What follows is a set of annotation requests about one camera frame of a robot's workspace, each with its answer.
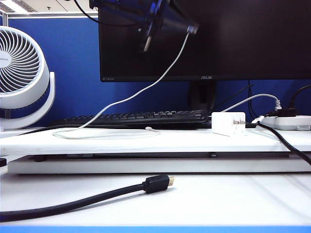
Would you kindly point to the black computer monitor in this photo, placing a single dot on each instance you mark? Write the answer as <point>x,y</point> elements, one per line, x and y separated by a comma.
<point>243,36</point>

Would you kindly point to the black monitor stand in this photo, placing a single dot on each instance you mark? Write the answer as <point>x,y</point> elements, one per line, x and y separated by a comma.
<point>202,94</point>

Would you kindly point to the white power strip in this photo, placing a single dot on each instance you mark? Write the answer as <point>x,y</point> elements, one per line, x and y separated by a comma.
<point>286,122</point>

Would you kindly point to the black riser frame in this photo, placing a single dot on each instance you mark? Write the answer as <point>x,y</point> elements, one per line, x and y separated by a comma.
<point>40,158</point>

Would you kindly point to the small black edge object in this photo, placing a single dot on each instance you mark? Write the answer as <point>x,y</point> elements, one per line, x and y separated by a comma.
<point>3,162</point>

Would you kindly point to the white raised board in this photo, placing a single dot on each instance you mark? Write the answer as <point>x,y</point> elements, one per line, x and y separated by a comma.
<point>170,144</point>

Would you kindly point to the white desk fan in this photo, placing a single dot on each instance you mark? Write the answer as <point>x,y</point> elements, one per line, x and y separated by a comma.
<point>46,80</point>

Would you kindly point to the small white plug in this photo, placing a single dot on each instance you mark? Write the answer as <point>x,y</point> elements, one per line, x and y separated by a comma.
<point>258,119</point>

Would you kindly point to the blue office partition panel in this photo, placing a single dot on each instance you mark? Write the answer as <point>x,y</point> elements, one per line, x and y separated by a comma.
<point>73,60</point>

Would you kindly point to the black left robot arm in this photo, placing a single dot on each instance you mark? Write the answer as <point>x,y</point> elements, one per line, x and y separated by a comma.
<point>93,3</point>

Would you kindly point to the black keyboard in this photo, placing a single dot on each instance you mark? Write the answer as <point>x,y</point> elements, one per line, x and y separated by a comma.
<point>136,119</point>

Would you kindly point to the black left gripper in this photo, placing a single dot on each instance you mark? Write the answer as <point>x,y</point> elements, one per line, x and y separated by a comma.
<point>155,19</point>

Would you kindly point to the white base board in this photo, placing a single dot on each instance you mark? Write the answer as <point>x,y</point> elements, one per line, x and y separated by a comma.
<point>145,166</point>

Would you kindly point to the white charger block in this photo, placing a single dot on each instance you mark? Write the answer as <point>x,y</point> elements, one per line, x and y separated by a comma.
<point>222,122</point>

